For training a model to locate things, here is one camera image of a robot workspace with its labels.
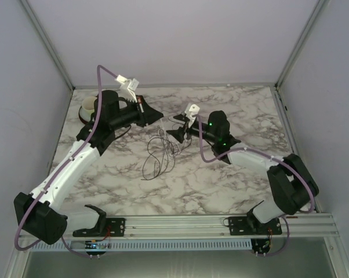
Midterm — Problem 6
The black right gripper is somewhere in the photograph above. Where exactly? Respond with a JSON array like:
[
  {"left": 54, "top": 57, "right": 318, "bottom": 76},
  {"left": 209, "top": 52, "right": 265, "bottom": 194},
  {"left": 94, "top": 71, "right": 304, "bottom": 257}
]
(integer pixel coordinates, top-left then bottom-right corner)
[{"left": 166, "top": 114, "right": 217, "bottom": 144}]

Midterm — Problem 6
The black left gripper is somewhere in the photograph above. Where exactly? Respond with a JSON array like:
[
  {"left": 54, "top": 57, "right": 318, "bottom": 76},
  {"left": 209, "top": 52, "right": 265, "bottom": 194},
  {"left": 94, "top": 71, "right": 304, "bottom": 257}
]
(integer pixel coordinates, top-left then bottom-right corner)
[{"left": 110, "top": 94, "right": 164, "bottom": 130}]

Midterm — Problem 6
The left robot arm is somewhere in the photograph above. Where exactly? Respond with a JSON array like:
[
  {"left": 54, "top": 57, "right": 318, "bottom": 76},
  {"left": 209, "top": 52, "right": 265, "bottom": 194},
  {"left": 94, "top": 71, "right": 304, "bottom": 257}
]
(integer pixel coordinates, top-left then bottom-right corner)
[{"left": 14, "top": 90, "right": 163, "bottom": 244}]

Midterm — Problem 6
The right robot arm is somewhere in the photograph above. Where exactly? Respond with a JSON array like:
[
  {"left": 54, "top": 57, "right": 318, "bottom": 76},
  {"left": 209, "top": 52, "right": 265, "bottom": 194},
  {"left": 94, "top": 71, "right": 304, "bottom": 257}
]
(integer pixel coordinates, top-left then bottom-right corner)
[{"left": 167, "top": 111, "right": 319, "bottom": 235}]

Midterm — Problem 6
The pale yellow mug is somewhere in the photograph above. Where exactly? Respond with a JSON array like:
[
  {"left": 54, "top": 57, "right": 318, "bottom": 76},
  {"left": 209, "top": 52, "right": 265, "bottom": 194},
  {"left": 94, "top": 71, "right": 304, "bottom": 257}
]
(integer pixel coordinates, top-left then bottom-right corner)
[{"left": 79, "top": 96, "right": 97, "bottom": 118}]

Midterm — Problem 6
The brown rimmed white plate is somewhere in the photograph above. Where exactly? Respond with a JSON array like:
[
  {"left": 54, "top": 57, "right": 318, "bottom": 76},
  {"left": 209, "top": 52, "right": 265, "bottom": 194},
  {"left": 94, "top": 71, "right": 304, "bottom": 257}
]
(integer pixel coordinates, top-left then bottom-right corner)
[{"left": 78, "top": 107, "right": 91, "bottom": 123}]

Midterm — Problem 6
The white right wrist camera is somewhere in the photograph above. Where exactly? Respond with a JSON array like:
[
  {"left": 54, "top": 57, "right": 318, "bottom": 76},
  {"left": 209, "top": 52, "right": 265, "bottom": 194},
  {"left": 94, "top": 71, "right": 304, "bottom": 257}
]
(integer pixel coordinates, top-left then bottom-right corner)
[{"left": 184, "top": 104, "right": 200, "bottom": 127}]

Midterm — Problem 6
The aluminium back rail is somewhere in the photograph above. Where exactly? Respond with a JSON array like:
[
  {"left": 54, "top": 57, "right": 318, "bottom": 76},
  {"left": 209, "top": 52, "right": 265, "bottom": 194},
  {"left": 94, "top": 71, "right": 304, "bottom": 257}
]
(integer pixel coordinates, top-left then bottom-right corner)
[{"left": 74, "top": 82, "right": 275, "bottom": 90}]

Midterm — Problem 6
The aluminium rail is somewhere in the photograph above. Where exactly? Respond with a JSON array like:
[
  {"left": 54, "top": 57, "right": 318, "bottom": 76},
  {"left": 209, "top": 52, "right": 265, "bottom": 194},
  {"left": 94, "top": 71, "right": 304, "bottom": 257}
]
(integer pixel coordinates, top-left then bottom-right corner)
[
  {"left": 51, "top": 213, "right": 339, "bottom": 239},
  {"left": 74, "top": 82, "right": 275, "bottom": 90}
]

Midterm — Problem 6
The black wire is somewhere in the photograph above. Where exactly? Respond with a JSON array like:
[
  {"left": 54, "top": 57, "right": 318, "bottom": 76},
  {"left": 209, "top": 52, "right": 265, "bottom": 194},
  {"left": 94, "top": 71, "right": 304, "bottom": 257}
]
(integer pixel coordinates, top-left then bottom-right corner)
[{"left": 141, "top": 136, "right": 178, "bottom": 181}]

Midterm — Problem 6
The aluminium front rail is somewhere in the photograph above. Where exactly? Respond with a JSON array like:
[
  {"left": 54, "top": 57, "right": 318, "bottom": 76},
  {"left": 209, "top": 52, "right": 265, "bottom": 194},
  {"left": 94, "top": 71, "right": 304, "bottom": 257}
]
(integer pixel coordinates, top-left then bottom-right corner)
[{"left": 51, "top": 213, "right": 339, "bottom": 239}]

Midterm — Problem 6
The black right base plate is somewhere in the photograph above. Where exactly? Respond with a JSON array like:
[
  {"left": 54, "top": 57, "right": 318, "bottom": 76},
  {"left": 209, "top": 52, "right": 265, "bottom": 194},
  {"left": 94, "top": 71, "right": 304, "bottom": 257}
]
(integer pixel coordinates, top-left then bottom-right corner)
[{"left": 227, "top": 216, "right": 282, "bottom": 236}]

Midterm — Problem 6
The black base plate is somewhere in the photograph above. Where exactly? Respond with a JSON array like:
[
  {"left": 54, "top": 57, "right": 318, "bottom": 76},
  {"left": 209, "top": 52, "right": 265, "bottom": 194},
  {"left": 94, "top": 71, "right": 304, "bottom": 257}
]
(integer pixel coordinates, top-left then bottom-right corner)
[
  {"left": 227, "top": 216, "right": 282, "bottom": 236},
  {"left": 72, "top": 217, "right": 126, "bottom": 237}
]

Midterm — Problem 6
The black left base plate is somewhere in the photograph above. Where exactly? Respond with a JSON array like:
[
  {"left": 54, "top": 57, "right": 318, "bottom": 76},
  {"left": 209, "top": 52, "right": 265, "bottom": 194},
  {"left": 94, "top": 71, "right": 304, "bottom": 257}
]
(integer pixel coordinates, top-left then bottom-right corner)
[{"left": 72, "top": 217, "right": 126, "bottom": 237}]

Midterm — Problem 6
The grey slotted cable duct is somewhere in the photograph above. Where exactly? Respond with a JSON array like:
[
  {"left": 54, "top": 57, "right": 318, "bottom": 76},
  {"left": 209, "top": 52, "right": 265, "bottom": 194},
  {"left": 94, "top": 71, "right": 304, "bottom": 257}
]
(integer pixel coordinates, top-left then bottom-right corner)
[{"left": 31, "top": 239, "right": 252, "bottom": 252}]

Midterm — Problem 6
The aluminium frame post right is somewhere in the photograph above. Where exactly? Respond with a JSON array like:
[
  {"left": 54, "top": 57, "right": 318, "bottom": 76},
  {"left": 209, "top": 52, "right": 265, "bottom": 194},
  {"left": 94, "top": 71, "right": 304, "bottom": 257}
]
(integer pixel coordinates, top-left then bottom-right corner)
[{"left": 275, "top": 0, "right": 330, "bottom": 91}]

